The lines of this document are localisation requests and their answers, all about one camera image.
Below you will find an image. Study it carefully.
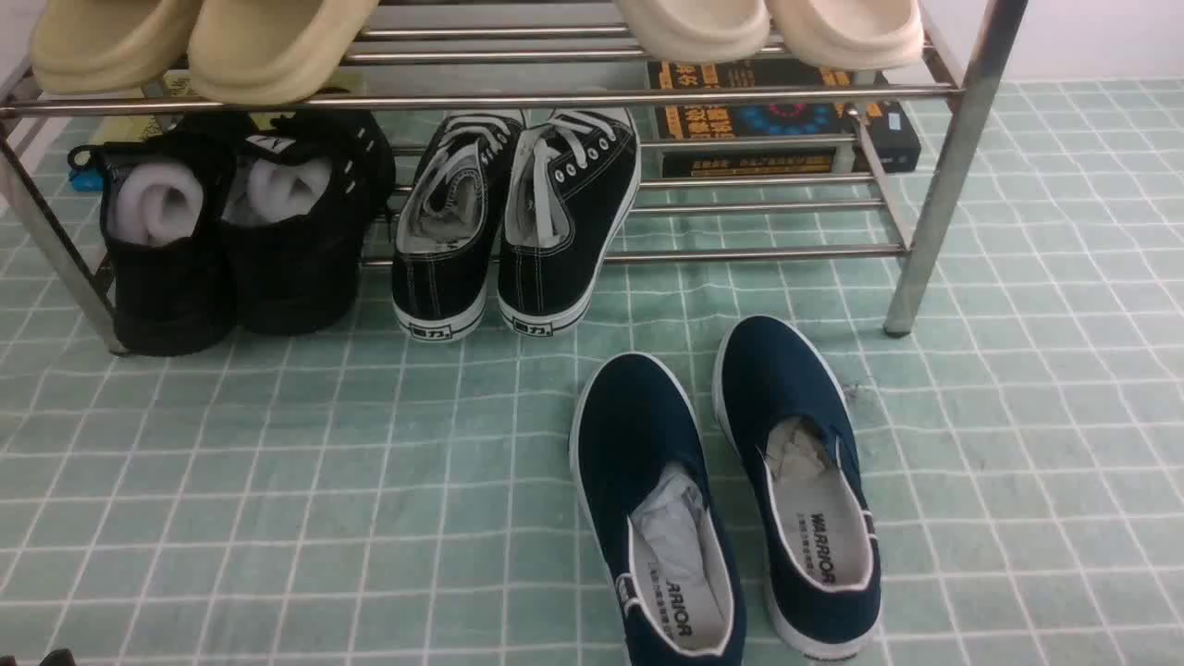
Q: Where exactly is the yellow and blue book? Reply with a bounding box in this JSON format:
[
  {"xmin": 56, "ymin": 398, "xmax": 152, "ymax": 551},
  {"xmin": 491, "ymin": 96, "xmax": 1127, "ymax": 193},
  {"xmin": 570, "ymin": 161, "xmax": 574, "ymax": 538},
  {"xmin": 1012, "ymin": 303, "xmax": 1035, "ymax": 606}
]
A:
[{"xmin": 67, "ymin": 70, "xmax": 366, "ymax": 193}]

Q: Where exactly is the navy slip-on shoe left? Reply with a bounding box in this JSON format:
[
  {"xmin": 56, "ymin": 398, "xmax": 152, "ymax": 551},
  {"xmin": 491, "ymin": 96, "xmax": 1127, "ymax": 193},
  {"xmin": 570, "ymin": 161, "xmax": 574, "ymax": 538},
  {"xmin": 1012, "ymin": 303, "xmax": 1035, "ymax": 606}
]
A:
[{"xmin": 568, "ymin": 352, "xmax": 747, "ymax": 665}]

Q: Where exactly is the navy slip-on shoe right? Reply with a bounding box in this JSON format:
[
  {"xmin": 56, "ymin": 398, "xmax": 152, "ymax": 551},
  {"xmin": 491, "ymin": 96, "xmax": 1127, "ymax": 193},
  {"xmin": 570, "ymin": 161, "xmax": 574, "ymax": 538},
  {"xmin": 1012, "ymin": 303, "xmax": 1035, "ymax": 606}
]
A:
[{"xmin": 713, "ymin": 315, "xmax": 882, "ymax": 661}]

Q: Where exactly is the black canvas lace-up shoe right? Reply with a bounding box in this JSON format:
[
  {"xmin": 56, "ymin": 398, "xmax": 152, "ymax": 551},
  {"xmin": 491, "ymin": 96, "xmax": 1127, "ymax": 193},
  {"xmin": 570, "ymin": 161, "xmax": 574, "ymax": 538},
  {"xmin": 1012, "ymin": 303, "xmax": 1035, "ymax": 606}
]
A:
[{"xmin": 498, "ymin": 108, "xmax": 641, "ymax": 338}]

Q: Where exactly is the green checkered floor mat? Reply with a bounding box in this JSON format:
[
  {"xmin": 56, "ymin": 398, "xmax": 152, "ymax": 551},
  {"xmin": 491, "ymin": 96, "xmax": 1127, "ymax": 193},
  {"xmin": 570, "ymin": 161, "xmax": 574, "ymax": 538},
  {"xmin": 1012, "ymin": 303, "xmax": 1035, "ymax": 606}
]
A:
[{"xmin": 1, "ymin": 81, "xmax": 1183, "ymax": 665}]

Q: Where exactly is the black canvas lace-up shoe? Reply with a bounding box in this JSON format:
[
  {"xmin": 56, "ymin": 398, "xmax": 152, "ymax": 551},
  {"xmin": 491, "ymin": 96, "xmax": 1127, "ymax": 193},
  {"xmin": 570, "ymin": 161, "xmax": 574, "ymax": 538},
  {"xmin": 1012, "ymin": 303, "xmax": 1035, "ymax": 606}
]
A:
[
  {"xmin": 498, "ymin": 108, "xmax": 641, "ymax": 338},
  {"xmin": 390, "ymin": 109, "xmax": 527, "ymax": 344}
]

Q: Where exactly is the black knit sneaker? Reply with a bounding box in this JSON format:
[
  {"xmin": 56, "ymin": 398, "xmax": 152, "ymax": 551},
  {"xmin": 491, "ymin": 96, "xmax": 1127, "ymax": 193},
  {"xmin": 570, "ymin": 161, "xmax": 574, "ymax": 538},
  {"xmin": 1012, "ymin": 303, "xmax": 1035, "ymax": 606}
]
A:
[
  {"xmin": 67, "ymin": 111, "xmax": 255, "ymax": 357},
  {"xmin": 219, "ymin": 109, "xmax": 395, "ymax": 337}
]

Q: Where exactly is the navy slip-on shoe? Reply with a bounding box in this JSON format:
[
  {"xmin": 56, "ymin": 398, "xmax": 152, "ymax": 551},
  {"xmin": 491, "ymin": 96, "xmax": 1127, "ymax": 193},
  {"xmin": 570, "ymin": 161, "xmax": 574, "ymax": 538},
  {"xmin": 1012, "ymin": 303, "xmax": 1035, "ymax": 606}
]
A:
[
  {"xmin": 713, "ymin": 315, "xmax": 882, "ymax": 661},
  {"xmin": 568, "ymin": 352, "xmax": 747, "ymax": 665}
]

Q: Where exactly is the cream slipper far right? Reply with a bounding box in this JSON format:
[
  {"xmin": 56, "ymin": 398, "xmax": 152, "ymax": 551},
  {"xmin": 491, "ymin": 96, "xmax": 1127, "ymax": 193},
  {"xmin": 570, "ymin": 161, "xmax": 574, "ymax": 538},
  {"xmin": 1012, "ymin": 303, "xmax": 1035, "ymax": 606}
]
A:
[{"xmin": 765, "ymin": 1, "xmax": 924, "ymax": 71}]

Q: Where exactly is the black book with orange text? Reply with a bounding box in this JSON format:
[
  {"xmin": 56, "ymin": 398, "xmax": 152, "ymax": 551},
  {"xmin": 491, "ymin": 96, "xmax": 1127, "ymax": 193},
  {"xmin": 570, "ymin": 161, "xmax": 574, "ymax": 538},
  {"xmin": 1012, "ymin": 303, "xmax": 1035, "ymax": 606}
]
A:
[{"xmin": 646, "ymin": 57, "xmax": 924, "ymax": 179}]

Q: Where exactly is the cream slipper inner right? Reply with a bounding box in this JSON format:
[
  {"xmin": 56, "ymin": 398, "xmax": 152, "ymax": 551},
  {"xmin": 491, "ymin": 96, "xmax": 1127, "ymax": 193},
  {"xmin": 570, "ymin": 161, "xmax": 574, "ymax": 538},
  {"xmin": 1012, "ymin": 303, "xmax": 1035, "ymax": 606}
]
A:
[{"xmin": 614, "ymin": 0, "xmax": 772, "ymax": 64}]

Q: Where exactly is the tan slipper far left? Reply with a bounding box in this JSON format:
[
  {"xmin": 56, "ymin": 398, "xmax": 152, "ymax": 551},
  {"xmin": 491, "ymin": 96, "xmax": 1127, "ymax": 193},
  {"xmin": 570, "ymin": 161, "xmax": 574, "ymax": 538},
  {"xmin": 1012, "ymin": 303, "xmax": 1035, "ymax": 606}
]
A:
[{"xmin": 30, "ymin": 1, "xmax": 202, "ymax": 94}]

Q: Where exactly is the cream slipper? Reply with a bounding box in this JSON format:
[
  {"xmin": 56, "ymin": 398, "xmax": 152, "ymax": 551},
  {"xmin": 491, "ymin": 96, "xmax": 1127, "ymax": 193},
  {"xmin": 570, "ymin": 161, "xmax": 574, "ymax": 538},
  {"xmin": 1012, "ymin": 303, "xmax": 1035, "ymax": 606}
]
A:
[
  {"xmin": 765, "ymin": 1, "xmax": 924, "ymax": 71},
  {"xmin": 614, "ymin": 0, "xmax": 772, "ymax": 64}
]

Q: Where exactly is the black canvas lace-up shoe left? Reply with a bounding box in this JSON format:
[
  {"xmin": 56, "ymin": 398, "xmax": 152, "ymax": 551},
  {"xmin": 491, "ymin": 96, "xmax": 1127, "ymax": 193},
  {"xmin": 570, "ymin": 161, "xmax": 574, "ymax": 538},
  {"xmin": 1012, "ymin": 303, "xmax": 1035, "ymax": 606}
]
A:
[{"xmin": 390, "ymin": 109, "xmax": 527, "ymax": 344}]

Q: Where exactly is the silver metal shoe rack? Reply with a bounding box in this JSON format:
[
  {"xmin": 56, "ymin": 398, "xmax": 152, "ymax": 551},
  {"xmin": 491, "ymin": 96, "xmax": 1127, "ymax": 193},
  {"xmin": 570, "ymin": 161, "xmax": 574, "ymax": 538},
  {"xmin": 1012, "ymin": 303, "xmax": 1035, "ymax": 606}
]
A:
[{"xmin": 4, "ymin": 1, "xmax": 1029, "ymax": 357}]

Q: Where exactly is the tan slipper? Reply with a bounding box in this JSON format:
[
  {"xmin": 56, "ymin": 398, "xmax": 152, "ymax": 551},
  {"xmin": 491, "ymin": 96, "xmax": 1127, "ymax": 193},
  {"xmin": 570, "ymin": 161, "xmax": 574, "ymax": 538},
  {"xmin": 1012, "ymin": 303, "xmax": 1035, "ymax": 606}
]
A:
[
  {"xmin": 189, "ymin": 1, "xmax": 379, "ymax": 105},
  {"xmin": 30, "ymin": 1, "xmax": 202, "ymax": 94}
]

